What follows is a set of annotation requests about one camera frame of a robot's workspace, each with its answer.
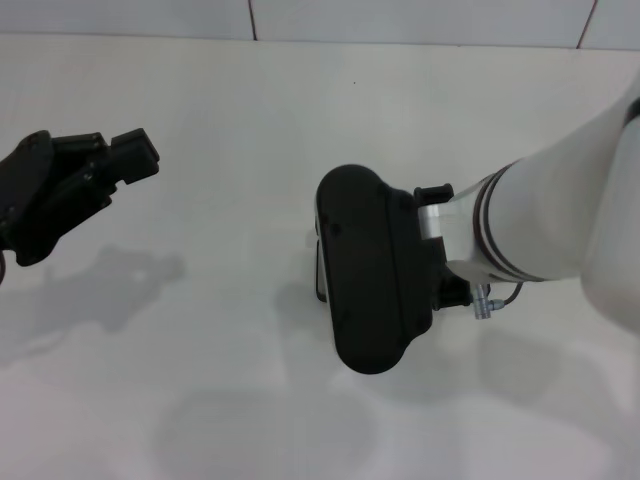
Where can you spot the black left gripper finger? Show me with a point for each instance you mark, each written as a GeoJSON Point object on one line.
{"type": "Point", "coordinates": [135, 145]}
{"type": "Point", "coordinates": [80, 200]}

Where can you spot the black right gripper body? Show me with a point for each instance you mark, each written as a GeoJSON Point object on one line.
{"type": "Point", "coordinates": [375, 270]}

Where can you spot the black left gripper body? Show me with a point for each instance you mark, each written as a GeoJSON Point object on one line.
{"type": "Point", "coordinates": [25, 185]}

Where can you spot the black glasses case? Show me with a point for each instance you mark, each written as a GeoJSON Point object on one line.
{"type": "Point", "coordinates": [318, 275]}

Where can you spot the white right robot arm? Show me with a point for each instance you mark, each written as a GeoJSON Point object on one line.
{"type": "Point", "coordinates": [575, 210]}

